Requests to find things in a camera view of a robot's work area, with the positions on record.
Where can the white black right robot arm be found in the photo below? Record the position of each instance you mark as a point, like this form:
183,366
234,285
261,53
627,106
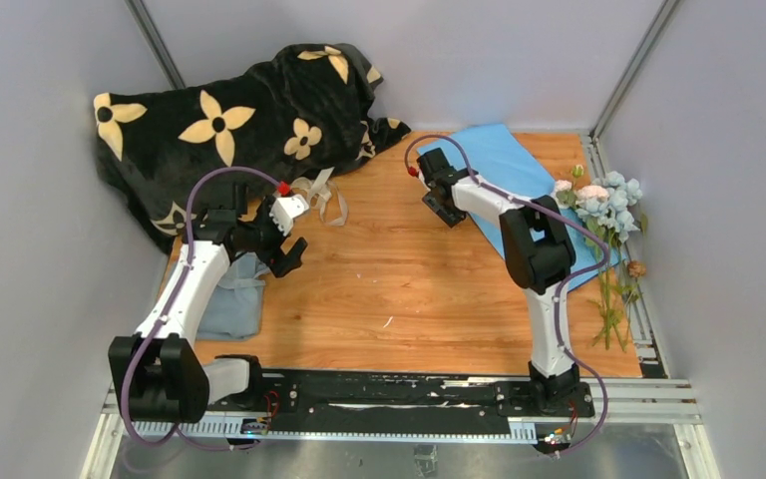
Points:
539,256

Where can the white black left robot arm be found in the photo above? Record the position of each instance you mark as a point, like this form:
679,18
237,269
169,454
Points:
156,373

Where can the pink white fake flower stem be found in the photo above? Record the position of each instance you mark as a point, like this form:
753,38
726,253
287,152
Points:
595,205

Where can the orange fake flower stem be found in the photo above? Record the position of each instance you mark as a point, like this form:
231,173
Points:
623,289

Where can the black floral blanket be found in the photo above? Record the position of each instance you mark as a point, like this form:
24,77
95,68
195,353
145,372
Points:
306,110

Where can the blue wrapping paper sheet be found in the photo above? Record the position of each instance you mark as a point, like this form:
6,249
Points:
496,155

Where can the beige ribbon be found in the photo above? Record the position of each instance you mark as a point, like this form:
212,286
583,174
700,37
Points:
319,192

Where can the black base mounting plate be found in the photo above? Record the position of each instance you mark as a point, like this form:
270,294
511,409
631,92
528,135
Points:
343,402

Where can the light blue denim cloth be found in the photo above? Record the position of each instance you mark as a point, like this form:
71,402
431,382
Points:
233,312

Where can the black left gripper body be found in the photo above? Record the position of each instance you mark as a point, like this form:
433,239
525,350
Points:
263,237

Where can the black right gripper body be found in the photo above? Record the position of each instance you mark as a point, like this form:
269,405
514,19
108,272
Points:
448,215

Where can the blue fake flower stem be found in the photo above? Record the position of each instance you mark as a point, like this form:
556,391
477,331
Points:
629,223

